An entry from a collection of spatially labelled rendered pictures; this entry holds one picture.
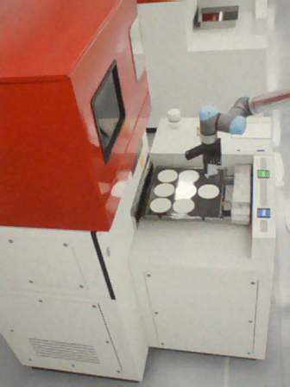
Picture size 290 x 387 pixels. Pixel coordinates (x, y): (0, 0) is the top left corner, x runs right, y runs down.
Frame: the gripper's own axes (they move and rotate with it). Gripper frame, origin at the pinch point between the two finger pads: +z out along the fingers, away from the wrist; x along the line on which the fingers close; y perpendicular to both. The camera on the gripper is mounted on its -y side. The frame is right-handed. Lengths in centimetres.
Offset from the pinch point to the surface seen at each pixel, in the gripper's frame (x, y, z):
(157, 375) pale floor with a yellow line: -49, -28, 101
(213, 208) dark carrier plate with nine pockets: -10.0, 3.5, 11.3
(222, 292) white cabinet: -38, 8, 36
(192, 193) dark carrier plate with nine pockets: 0.0, -6.8, 11.4
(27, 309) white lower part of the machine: -55, -80, 34
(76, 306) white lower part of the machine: -56, -54, 27
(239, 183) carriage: 9.9, 15.3, 13.2
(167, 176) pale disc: 13.0, -20.8, 11.3
